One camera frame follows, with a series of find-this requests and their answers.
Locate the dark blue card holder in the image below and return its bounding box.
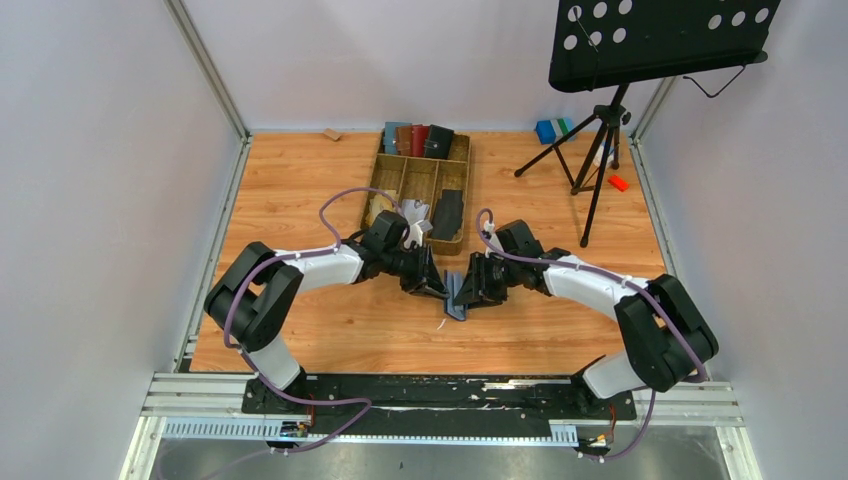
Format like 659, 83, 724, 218
443, 270, 467, 322

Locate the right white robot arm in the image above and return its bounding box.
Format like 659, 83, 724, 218
450, 220, 719, 399

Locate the red card holder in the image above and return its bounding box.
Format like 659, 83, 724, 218
411, 124, 429, 157

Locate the blue green block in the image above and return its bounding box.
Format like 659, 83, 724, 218
534, 117, 575, 145

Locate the black music stand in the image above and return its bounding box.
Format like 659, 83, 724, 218
541, 0, 779, 246

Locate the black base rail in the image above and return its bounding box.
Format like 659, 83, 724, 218
241, 374, 637, 426

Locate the small wooden block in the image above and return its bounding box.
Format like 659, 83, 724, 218
323, 128, 342, 142

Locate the teal card holder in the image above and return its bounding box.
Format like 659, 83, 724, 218
383, 121, 412, 155

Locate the white cards pile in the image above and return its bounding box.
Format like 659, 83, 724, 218
401, 199, 433, 249

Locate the white slotted cable duct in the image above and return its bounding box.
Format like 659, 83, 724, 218
162, 410, 578, 447

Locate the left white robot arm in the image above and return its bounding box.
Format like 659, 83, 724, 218
203, 210, 449, 390

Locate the brown card holder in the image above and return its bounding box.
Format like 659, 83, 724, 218
394, 124, 412, 156

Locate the red block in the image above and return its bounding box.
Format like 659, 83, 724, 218
608, 175, 630, 192

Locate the woven wicker tray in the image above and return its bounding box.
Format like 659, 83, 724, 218
368, 131, 473, 256

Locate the black card holder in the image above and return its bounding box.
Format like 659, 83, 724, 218
423, 124, 455, 159

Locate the gold cards pile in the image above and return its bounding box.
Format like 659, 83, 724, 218
366, 190, 397, 224

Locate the black cards pile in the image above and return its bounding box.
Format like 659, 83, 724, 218
430, 189, 464, 241

